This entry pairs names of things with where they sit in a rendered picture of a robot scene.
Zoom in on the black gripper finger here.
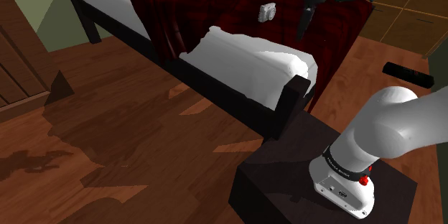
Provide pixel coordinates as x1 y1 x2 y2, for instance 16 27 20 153
296 5 318 41

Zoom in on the white pillow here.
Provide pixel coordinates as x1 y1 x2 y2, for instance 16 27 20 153
179 25 319 111

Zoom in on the light brown wooden cabinet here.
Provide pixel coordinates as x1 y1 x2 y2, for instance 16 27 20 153
358 0 448 60

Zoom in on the dark red blanket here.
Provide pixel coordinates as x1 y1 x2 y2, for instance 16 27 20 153
126 0 375 113

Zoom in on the black remote control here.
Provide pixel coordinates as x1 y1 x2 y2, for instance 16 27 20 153
381 61 435 90

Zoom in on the dark robot stand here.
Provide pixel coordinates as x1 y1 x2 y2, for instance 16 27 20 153
228 110 419 224

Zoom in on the brown wooden wardrobe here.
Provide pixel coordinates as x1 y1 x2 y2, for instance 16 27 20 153
0 0 61 123

